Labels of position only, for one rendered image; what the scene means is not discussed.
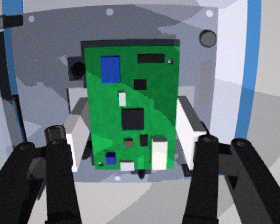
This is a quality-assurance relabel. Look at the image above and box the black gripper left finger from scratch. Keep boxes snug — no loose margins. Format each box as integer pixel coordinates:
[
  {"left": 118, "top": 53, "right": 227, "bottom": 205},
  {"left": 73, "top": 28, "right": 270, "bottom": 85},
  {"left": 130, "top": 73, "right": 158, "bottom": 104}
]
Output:
[{"left": 0, "top": 97, "right": 91, "bottom": 224}]

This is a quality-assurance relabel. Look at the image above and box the green circuit board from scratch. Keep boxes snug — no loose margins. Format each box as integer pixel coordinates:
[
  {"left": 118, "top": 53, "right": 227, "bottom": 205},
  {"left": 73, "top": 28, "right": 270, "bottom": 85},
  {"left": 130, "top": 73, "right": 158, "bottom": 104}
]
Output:
[{"left": 84, "top": 46, "right": 180, "bottom": 171}]

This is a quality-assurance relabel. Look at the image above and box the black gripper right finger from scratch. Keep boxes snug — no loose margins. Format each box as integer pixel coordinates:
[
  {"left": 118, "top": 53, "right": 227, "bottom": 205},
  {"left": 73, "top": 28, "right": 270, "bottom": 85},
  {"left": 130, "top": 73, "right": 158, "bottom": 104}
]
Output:
[{"left": 176, "top": 96, "right": 280, "bottom": 224}]

